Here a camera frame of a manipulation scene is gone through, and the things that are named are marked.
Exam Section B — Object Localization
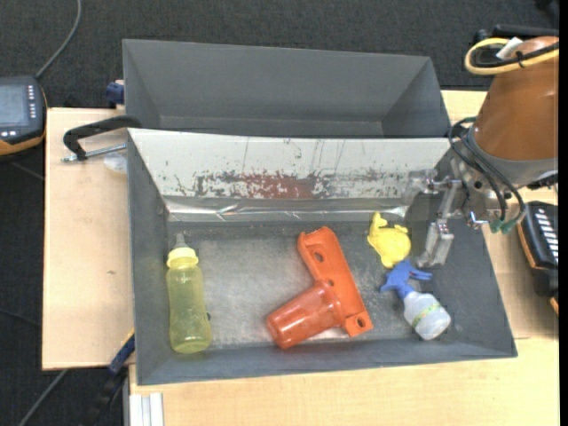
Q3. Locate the grey metal bin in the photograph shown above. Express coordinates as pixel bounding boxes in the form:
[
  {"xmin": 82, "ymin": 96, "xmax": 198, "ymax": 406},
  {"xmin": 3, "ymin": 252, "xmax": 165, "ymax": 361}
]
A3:
[{"xmin": 121, "ymin": 37, "xmax": 519, "ymax": 386}]

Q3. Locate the yellow baby bottle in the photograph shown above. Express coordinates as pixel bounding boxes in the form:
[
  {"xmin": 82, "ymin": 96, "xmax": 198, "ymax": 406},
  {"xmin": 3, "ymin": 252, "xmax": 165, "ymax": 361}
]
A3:
[{"xmin": 165, "ymin": 233, "xmax": 214, "ymax": 355}]

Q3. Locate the orange plastic scraper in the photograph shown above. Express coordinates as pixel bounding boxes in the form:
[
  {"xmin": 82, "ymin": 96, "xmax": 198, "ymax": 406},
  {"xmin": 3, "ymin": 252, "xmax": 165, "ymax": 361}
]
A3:
[{"xmin": 265, "ymin": 225, "xmax": 375, "ymax": 351}]

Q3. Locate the pale wood flat board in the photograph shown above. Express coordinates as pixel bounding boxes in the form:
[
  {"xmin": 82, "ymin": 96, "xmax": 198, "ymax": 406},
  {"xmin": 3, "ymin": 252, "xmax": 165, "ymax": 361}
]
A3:
[{"xmin": 41, "ymin": 106, "xmax": 136, "ymax": 371}]

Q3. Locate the blue and clear spray bottle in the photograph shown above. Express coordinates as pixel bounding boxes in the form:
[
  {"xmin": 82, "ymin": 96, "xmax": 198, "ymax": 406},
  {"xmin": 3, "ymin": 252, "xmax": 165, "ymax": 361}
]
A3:
[{"xmin": 379, "ymin": 259, "xmax": 453, "ymax": 342}]

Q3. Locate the yellow toy whale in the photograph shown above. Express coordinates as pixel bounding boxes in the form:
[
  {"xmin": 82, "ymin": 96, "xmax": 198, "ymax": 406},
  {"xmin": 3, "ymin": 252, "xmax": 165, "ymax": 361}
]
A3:
[{"xmin": 367, "ymin": 210, "xmax": 412, "ymax": 270}]

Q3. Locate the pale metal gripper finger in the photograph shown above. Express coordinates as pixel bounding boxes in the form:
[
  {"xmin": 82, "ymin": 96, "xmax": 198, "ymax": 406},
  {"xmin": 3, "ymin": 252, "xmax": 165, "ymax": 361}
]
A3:
[
  {"xmin": 402, "ymin": 169, "xmax": 445, "ymax": 206},
  {"xmin": 414, "ymin": 220, "xmax": 456, "ymax": 270}
]

